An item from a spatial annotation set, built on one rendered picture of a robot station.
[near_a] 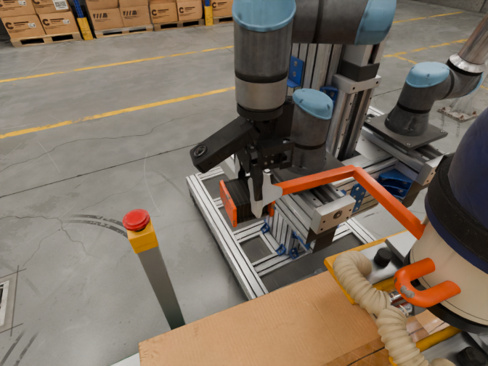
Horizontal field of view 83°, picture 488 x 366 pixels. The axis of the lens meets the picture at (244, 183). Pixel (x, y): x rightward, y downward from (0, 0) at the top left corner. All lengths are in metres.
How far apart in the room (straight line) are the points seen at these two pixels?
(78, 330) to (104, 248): 0.53
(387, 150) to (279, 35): 0.96
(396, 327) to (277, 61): 0.41
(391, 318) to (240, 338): 0.32
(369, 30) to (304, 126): 0.38
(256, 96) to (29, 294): 1.99
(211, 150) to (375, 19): 0.30
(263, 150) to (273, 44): 0.16
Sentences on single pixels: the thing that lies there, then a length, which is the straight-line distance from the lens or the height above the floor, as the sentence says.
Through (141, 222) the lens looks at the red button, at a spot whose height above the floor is 1.04.
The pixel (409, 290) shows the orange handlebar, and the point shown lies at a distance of 0.48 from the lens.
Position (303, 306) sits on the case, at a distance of 0.73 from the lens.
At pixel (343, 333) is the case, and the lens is 0.73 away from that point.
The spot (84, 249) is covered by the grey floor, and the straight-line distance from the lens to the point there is 2.23.
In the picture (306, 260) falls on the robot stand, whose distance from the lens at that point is 1.69.
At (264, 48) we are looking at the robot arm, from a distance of 0.37.
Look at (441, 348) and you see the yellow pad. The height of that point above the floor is 1.11.
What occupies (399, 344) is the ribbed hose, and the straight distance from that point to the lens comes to 0.50.
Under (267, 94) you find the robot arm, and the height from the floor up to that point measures 1.44.
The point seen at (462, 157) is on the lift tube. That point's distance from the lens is 0.44.
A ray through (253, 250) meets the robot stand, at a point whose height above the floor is 0.21.
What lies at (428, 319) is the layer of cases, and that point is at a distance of 1.33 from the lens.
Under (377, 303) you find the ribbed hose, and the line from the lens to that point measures 0.51.
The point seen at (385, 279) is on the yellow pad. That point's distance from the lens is 0.62.
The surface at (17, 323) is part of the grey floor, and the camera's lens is 2.13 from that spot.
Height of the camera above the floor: 1.60
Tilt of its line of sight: 42 degrees down
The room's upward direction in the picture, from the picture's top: straight up
